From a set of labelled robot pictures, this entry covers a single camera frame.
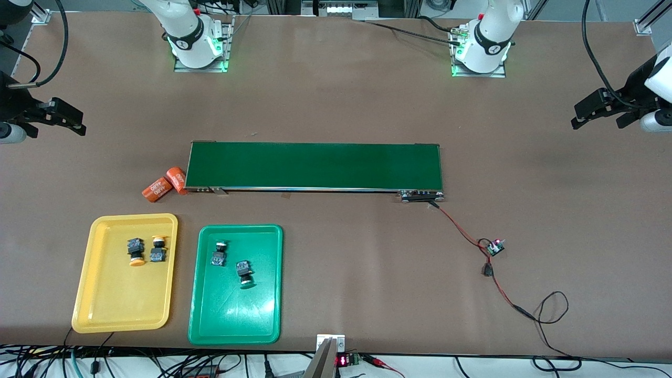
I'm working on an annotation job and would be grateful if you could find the thin black looped cable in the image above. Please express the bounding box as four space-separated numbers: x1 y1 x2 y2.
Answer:
531 291 583 373

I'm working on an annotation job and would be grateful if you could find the red black wire pair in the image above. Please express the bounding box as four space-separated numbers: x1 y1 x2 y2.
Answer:
428 201 536 321

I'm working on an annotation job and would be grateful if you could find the aluminium frame rack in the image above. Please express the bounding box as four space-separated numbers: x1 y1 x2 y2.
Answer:
265 0 421 22

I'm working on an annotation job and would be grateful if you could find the yellow plastic tray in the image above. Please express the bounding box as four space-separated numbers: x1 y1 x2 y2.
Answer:
71 213 179 334

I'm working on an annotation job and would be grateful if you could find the black cable with plug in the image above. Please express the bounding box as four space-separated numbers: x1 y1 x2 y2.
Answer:
90 332 114 374

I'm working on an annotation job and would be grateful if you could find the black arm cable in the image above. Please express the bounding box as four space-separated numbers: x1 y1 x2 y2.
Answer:
582 0 657 111
0 0 69 89

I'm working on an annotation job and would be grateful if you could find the black cable across table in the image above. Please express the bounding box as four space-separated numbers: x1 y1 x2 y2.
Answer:
362 16 465 47

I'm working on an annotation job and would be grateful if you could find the green plastic tray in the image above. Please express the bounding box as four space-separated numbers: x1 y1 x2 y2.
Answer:
188 224 284 345

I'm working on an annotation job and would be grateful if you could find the red alligator clip lead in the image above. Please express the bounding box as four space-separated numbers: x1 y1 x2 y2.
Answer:
362 354 405 378

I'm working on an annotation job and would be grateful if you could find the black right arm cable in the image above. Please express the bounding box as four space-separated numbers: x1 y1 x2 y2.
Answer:
0 0 69 89

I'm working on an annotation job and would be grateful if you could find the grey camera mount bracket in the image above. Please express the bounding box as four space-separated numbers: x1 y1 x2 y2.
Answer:
302 334 346 378

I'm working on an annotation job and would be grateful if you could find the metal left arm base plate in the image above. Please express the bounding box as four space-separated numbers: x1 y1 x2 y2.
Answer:
450 26 507 78

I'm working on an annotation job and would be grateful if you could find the green belt conveyor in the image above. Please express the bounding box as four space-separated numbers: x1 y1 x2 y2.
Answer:
183 141 446 203

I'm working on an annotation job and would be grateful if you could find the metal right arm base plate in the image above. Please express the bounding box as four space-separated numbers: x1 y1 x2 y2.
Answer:
173 15 235 73

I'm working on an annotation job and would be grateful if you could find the white lit device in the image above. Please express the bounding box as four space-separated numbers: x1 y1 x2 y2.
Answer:
314 0 380 17

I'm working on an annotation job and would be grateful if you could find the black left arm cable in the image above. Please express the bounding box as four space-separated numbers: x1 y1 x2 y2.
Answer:
582 0 657 111

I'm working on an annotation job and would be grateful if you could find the aluminium corner profile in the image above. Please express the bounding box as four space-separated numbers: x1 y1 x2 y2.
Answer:
634 0 672 36
30 0 52 25

